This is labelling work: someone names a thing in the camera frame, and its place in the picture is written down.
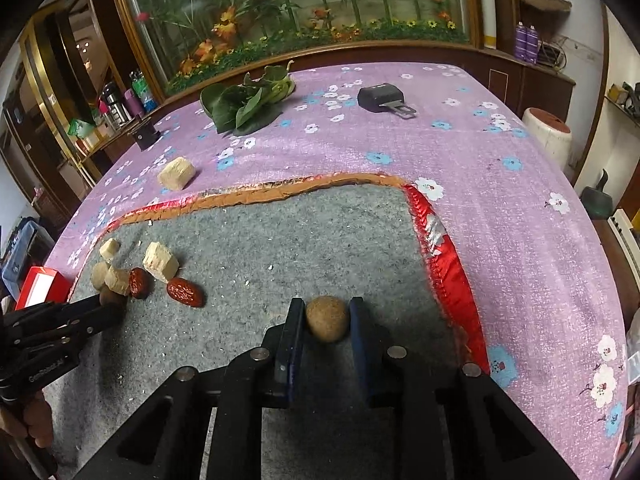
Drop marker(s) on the flower mural panel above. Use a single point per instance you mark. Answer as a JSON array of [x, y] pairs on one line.
[[188, 41]]

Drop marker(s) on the small black cylinder mount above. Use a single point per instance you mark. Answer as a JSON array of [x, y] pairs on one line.
[[145, 134]]

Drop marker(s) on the red jujube date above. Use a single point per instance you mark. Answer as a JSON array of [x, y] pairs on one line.
[[185, 292], [139, 283]]

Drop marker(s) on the brown round fruit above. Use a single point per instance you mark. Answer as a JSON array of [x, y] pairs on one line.
[[108, 298]]

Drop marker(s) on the grey felt mat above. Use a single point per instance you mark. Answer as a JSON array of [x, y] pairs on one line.
[[251, 260]]

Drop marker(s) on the white ceramic stool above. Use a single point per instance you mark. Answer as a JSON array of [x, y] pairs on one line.
[[551, 132]]

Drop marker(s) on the beige cake far left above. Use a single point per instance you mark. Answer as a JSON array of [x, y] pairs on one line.
[[109, 250]]

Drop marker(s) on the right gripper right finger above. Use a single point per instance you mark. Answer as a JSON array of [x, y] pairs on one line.
[[445, 423]]

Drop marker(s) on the black seatbelt buckle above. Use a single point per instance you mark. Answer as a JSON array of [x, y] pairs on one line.
[[385, 98]]

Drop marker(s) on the person's left hand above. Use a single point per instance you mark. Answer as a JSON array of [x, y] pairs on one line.
[[35, 422]]

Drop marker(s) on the red white shallow box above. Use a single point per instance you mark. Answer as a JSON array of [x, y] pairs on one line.
[[42, 285]]

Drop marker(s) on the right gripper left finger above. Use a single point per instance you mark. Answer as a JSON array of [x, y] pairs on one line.
[[207, 424]]

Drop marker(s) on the purple floral tablecloth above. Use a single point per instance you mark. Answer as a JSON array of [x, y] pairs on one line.
[[543, 289]]

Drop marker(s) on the beige cake on tablecloth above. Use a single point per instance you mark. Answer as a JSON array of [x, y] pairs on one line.
[[177, 174]]

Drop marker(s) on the brown round longan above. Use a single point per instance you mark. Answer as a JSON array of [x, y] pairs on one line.
[[327, 318]]

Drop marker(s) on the beige cake piece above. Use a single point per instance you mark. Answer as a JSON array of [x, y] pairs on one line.
[[160, 262]]

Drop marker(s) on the green leafy vegetable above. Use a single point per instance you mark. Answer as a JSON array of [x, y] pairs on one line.
[[244, 108]]

